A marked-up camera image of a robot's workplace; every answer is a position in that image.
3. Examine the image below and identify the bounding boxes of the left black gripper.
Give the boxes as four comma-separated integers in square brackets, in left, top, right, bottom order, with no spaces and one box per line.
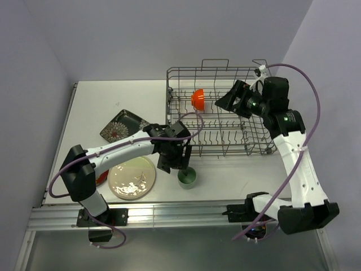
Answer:
[157,142,191,175]

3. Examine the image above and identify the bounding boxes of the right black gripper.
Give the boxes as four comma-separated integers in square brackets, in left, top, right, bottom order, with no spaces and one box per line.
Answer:
[214,79,270,119]

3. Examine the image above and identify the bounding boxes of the green cup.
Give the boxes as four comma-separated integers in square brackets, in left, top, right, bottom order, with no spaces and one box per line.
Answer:
[177,167,197,190]

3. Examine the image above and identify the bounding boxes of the orange bowl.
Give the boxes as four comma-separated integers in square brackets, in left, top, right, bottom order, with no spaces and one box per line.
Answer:
[191,89,205,111]

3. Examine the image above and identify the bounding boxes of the black square floral plate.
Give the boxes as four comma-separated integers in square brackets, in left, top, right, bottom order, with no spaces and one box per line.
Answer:
[99,110,149,143]

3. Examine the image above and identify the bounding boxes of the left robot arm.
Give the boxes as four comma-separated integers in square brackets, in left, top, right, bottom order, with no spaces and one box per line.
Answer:
[59,121,192,225]

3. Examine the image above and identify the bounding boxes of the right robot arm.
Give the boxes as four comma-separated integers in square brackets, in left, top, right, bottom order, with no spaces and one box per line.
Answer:
[215,77,340,235]

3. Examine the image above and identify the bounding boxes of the cream green round plate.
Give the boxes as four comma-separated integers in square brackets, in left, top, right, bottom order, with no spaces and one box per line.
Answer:
[108,156,156,200]

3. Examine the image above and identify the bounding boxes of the red floral small plate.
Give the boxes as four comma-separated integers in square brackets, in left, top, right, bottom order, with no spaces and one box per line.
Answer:
[95,170,109,186]

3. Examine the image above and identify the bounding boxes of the grey wire dish rack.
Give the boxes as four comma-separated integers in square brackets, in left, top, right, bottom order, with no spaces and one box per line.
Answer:
[166,59,276,157]

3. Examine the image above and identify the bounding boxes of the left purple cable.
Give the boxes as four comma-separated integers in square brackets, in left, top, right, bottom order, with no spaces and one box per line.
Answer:
[48,111,204,249]

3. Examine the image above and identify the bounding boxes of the purple cable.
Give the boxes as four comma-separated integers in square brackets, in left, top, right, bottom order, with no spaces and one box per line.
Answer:
[48,111,204,249]
[231,62,321,241]

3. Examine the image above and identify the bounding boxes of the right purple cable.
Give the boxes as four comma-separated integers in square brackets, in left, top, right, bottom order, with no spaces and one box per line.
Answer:
[231,62,321,241]

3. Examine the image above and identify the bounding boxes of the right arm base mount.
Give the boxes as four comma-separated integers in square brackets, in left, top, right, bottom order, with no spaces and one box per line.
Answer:
[222,204,279,243]

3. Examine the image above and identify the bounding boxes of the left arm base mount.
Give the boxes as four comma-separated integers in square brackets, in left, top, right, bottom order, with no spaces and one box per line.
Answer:
[76,208,129,247]

